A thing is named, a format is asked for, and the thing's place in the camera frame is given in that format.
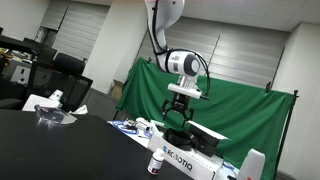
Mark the black coiled strap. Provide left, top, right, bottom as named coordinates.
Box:
left=162, top=127, right=195, bottom=151

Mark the brown cardboard box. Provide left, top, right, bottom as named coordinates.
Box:
left=110, top=79, right=125, bottom=101

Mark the crumpled white paper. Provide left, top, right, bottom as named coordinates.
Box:
left=70, top=104, right=89, bottom=116

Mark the white spray bottle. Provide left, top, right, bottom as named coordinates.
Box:
left=236, top=148, right=266, bottom=180

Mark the green backdrop cloth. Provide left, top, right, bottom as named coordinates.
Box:
left=115, top=57, right=296, bottom=180

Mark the small white gadget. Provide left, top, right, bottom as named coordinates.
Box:
left=135, top=116, right=153, bottom=132

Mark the white pill bottle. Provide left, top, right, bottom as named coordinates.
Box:
left=147, top=148, right=166, bottom=176

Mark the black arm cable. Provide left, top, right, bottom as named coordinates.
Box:
left=151, top=0, right=212, bottom=102

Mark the white flat box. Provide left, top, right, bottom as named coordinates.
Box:
left=21, top=93, right=63, bottom=113

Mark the black mesh office chair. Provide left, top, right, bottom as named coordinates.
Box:
left=27, top=61, right=94, bottom=112

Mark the white Robotiq cardboard box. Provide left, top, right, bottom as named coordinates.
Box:
left=146, top=131, right=224, bottom=180

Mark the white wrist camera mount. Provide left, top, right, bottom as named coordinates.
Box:
left=167, top=82, right=203, bottom=100

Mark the dark computer monitor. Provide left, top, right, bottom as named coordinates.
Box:
left=22, top=37, right=58, bottom=63

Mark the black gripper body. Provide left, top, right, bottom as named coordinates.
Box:
left=170, top=92, right=194, bottom=114

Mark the black box with white lid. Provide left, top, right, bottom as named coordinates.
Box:
left=184, top=119, right=230, bottom=158

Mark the blue coiled cable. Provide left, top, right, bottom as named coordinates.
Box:
left=111, top=120, right=140, bottom=136

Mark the thin blue cable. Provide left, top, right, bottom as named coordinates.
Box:
left=221, top=161, right=238, bottom=180

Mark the black padded office chair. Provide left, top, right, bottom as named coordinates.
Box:
left=52, top=52, right=87, bottom=76

